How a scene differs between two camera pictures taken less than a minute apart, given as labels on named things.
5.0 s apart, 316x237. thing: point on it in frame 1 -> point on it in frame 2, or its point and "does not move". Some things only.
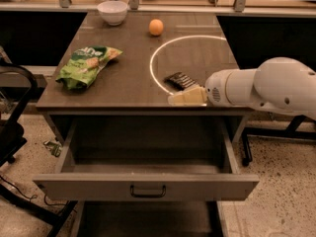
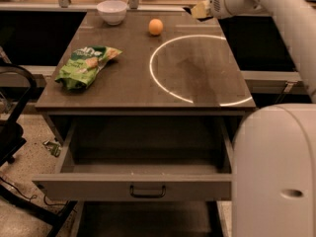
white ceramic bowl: (113, 11) does not move
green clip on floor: (53, 147) does not move
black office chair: (12, 135) does not move
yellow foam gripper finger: (195, 97) -> (201, 9)
